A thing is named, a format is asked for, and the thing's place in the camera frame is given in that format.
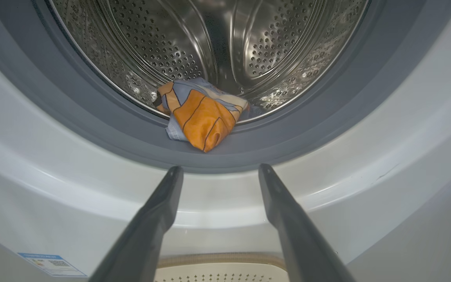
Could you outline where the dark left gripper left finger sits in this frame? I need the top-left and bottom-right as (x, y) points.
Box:
(88, 165), (184, 282)

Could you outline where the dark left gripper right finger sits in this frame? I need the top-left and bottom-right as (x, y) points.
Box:
(258, 163), (357, 282)

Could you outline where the blue garment with orange print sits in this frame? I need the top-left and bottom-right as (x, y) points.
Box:
(153, 77), (249, 153)

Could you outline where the cream perforated laundry basket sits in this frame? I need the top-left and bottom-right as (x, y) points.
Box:
(153, 253), (290, 282)

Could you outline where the white front-load washing machine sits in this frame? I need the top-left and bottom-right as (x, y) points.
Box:
(0, 0), (451, 282)

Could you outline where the grey rubber door gasket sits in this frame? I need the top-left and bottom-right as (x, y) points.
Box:
(0, 0), (451, 175)

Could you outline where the blue energy label sticker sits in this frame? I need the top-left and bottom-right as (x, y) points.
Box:
(17, 252), (88, 278)

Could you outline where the stainless steel washer drum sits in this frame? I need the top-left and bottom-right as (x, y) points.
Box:
(47, 0), (369, 126)

